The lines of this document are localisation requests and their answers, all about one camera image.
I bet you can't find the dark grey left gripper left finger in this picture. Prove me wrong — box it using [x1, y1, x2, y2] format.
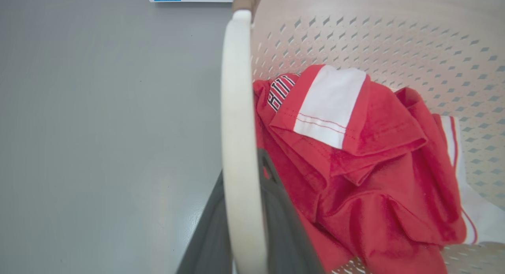
[176, 170, 234, 274]

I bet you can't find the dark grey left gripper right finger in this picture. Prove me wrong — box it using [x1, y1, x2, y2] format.
[257, 148, 326, 274]

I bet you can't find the white perforated plastic laundry basket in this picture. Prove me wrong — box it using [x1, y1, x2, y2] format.
[220, 0, 505, 274]

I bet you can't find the red and white shirt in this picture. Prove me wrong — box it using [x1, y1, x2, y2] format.
[252, 64, 505, 274]

